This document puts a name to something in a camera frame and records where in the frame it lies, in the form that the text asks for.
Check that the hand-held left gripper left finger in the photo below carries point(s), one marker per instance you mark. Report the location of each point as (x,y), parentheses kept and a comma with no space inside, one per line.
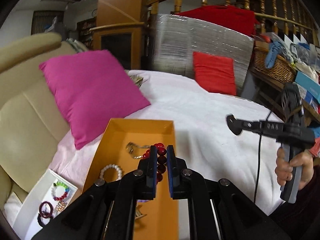
(153,170)

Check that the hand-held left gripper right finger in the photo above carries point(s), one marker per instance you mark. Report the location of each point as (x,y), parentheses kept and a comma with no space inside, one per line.
(171,170)

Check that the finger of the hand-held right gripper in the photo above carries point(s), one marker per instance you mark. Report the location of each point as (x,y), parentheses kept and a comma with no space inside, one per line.
(247,126)

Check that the wrist watch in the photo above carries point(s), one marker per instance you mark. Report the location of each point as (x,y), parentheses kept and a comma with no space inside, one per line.
(133,148)

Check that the beige hair claw clip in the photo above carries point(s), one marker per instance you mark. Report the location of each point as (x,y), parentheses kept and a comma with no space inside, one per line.
(139,213)

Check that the orange cardboard box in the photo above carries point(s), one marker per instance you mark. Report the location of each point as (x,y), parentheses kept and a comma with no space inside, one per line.
(115,140)

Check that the gold jewelry piece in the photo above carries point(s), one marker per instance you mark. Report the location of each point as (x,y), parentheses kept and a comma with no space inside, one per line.
(61,206)

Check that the person's right hand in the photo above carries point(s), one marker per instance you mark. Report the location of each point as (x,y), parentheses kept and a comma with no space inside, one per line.
(282,167)

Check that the wooden shelf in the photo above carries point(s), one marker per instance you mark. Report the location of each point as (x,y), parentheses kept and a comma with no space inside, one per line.
(272,90)

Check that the blue carton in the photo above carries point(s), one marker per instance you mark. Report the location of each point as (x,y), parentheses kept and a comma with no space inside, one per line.
(308,81)

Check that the red pillow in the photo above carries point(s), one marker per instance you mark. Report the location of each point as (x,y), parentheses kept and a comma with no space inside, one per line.
(215,72)

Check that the wicker basket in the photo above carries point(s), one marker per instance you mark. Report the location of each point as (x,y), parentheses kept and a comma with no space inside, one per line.
(280,70)

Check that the blue cloth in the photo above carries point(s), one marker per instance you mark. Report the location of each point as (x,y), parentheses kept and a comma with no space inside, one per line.
(272,55)

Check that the person's dark clothing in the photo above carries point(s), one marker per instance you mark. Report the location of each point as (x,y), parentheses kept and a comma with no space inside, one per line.
(300,217)

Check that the clear plastic bags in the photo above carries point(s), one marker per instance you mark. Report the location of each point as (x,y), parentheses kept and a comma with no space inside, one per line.
(303,52)

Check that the crumpled beige cloth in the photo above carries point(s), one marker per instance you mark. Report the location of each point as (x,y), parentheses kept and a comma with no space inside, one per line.
(137,80)

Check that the magenta pillow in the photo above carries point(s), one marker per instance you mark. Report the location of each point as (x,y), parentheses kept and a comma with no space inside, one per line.
(95,90)

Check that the silver foil insulation sheet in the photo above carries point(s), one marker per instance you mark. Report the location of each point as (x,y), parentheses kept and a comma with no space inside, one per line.
(175,42)

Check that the red cloth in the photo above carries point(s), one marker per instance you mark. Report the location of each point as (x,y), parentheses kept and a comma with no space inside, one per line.
(225,17)

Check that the white flat box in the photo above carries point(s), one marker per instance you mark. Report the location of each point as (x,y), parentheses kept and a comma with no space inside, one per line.
(37,192)

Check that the low wooden glass-door cabinet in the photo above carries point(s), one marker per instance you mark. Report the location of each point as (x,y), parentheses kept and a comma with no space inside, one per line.
(115,47)

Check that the beige sofa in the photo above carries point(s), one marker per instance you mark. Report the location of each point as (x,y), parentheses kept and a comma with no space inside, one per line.
(25,120)

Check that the striped cloth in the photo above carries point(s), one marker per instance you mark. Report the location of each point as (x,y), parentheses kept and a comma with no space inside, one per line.
(76,45)

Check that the tall wooden cabinet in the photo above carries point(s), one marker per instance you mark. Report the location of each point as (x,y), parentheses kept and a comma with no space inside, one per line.
(117,2)

